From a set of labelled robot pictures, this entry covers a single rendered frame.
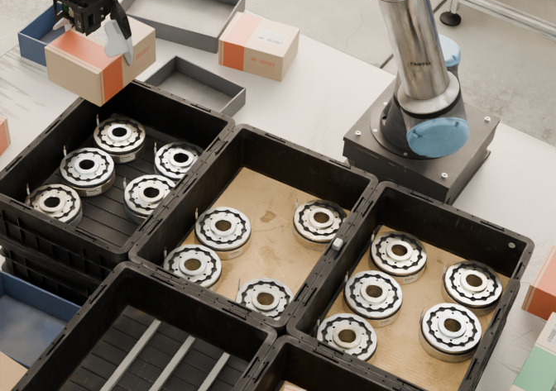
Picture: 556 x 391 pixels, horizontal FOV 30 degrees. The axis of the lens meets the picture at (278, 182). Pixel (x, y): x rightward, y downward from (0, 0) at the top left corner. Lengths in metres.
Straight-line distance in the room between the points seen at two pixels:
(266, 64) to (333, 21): 1.42
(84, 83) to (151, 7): 0.84
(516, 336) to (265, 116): 0.76
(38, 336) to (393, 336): 0.64
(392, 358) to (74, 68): 0.74
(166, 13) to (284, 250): 0.93
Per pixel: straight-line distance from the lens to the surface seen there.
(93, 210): 1.96
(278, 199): 1.98
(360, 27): 3.81
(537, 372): 1.91
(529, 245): 1.86
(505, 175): 2.31
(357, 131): 2.17
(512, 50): 3.84
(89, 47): 1.85
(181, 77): 2.43
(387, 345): 1.79
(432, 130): 1.92
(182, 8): 2.64
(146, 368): 1.74
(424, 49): 1.83
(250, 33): 2.45
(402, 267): 1.86
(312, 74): 2.47
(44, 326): 1.96
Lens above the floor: 2.26
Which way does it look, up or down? 45 degrees down
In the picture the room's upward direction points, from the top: 5 degrees clockwise
